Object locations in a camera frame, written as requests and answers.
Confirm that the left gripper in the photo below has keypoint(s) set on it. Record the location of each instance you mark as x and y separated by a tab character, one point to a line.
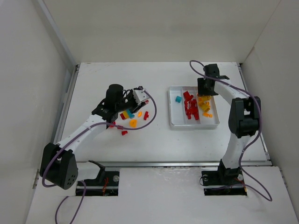
134	107

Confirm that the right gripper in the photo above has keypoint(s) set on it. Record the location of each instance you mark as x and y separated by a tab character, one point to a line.
207	90

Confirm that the yellow lego block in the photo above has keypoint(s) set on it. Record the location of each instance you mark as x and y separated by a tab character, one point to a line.
204	107

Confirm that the large red lego assembly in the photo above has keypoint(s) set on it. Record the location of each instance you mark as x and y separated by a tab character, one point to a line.
190	105

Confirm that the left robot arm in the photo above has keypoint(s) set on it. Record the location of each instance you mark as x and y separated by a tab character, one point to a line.
59	166

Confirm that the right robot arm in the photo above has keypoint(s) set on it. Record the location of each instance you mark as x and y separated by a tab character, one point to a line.
243	120

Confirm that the large teal lego assembly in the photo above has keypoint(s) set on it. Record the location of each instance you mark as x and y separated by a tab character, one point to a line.
128	115

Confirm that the red cross lego piece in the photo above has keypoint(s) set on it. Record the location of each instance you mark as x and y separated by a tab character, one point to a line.
146	115

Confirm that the white divided tray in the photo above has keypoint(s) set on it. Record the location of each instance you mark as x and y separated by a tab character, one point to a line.
178	118

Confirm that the teal lego in tray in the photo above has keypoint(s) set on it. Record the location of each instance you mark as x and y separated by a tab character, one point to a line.
178	99

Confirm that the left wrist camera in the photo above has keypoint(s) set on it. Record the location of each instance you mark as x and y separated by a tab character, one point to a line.
139	95

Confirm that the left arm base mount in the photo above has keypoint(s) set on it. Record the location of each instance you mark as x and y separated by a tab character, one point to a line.
94	180

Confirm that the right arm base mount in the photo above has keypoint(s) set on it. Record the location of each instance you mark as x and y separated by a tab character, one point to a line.
217	184

